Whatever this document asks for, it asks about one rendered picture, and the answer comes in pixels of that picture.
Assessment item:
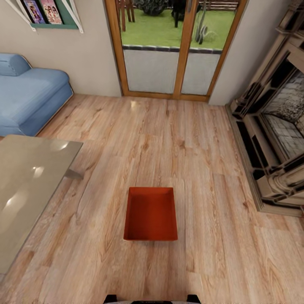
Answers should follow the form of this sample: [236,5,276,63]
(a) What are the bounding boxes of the storage box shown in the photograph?
[123,187,178,241]

